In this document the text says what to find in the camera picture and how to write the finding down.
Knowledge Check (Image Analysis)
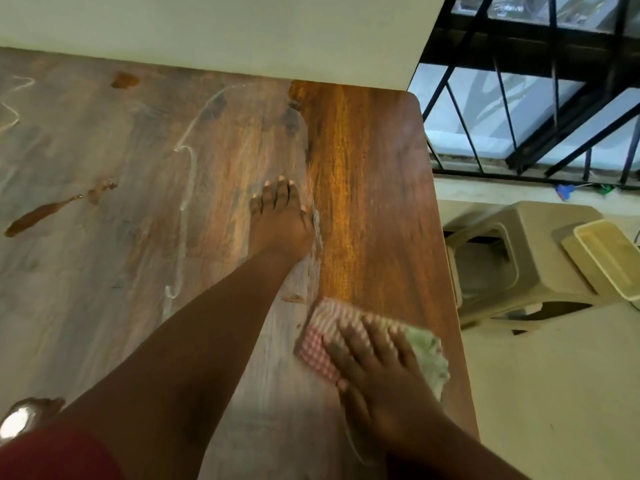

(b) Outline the person's left hand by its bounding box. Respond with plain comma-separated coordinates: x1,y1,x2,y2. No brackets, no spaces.
248,175,316,263

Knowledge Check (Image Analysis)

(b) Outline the person's red clothing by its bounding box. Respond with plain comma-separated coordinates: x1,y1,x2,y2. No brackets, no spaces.
0,427,126,480

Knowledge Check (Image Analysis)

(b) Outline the wooden table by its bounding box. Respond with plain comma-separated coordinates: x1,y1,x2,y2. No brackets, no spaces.
0,47,481,480

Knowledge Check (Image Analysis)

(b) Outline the person's right hand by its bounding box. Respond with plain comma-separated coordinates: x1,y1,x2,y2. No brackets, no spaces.
322,316,441,435

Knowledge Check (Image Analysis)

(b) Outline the person's left forearm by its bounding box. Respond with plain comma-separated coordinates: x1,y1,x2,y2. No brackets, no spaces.
49,249,301,480

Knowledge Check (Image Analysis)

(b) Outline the cream plastic tray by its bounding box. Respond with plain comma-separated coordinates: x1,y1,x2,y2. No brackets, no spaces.
559,218,640,301

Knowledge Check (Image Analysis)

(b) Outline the black window grille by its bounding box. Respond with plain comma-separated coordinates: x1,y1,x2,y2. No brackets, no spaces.
407,0,640,185

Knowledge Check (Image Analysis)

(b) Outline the beige plastic stool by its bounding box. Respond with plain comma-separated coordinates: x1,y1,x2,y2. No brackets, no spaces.
442,201,631,335

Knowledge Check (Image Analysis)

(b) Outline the red checked cleaning cloth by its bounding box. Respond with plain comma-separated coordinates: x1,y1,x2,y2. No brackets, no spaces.
293,297,451,403

